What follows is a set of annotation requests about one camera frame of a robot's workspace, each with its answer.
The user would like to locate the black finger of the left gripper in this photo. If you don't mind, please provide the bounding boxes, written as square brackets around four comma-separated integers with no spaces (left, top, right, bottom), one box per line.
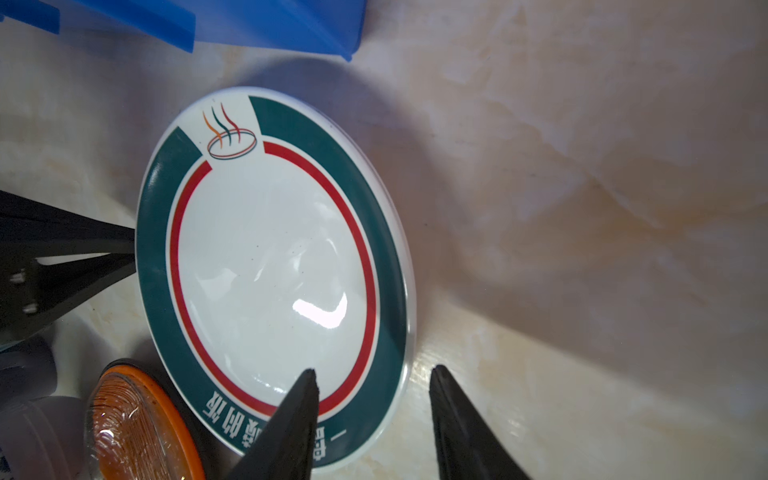
[1,191,136,345]

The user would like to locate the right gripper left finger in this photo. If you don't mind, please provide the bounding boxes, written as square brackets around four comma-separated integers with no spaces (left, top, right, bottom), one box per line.
[226,369,319,479]

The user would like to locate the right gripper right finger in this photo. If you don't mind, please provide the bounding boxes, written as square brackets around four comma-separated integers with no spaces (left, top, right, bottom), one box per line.
[429,365,529,480]

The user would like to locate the clear ribbed glass plate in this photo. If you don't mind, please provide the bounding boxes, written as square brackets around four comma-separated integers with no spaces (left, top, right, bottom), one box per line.
[84,359,208,479]

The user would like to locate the green rimmed white plate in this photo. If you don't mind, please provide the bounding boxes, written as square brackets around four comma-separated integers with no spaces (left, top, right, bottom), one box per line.
[135,87,417,472]

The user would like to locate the blue plastic bin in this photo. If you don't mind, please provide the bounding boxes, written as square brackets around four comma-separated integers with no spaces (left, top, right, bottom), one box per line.
[1,0,367,61]

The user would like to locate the lavender mug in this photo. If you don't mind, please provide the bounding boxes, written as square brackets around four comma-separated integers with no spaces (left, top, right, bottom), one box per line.
[1,336,85,479]

